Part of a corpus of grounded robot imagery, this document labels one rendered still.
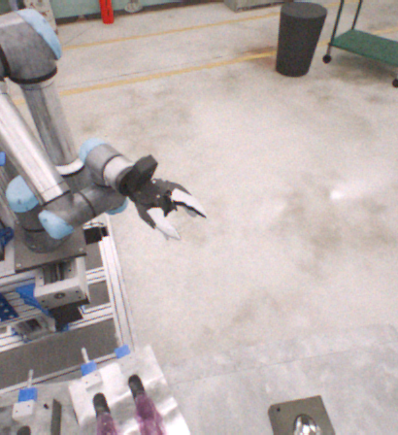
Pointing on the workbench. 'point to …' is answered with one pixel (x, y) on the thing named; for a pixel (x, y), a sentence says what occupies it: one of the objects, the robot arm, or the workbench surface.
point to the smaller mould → (300, 418)
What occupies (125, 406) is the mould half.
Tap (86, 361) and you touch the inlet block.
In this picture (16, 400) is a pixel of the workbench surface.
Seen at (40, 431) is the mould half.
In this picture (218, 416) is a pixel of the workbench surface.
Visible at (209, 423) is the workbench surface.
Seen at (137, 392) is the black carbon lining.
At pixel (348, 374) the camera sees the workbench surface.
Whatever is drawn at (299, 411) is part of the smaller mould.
